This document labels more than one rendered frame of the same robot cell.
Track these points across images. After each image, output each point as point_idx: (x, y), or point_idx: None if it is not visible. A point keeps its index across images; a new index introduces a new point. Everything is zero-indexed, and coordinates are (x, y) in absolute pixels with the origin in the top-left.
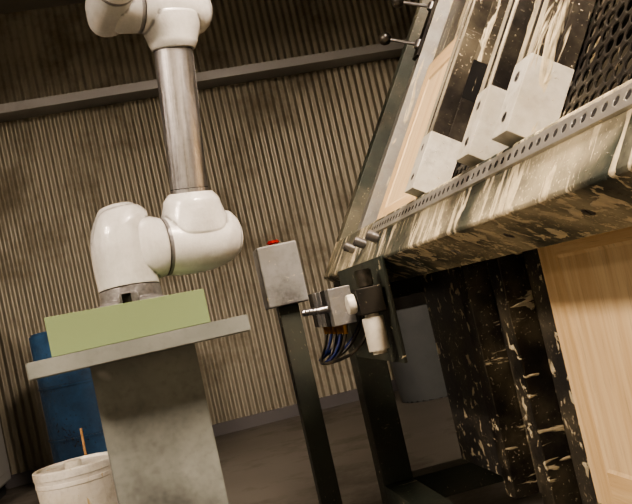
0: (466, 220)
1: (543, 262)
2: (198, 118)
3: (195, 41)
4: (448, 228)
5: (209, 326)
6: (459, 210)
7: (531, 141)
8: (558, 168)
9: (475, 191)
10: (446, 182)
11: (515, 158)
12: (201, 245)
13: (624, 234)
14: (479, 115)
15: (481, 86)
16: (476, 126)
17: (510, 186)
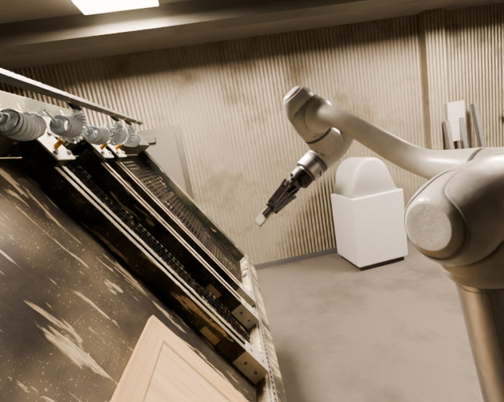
0: (268, 327)
1: None
2: (478, 381)
3: (442, 271)
4: (271, 338)
5: None
6: (266, 330)
7: (254, 296)
8: (258, 294)
9: (261, 321)
10: (259, 339)
11: (257, 301)
12: None
13: None
14: (249, 305)
15: (239, 301)
16: (251, 307)
17: (261, 307)
